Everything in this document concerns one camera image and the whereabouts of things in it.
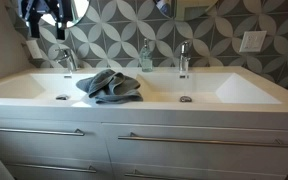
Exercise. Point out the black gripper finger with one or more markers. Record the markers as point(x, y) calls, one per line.
point(61, 30)
point(34, 28)

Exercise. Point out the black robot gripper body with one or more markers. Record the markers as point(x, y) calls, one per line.
point(55, 8)

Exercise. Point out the chrome faucet with angled lever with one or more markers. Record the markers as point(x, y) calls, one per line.
point(69, 58)

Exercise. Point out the chrome sink drain stopper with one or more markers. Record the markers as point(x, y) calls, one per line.
point(185, 99)
point(62, 97)

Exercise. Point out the grey crumpled towel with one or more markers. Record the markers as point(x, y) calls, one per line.
point(112, 87)

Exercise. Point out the clear glass soap dispenser bottle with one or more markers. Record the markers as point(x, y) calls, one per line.
point(146, 56)

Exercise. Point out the white vanity drawer front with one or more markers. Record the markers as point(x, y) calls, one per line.
point(60, 175)
point(217, 175)
point(47, 146)
point(200, 156)

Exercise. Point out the white double sink vanity top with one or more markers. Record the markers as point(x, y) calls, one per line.
point(244, 96)

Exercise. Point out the round wall mirror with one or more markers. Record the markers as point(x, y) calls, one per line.
point(190, 8)
point(79, 10)

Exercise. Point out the white wall outlet plate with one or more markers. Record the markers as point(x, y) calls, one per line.
point(252, 41)

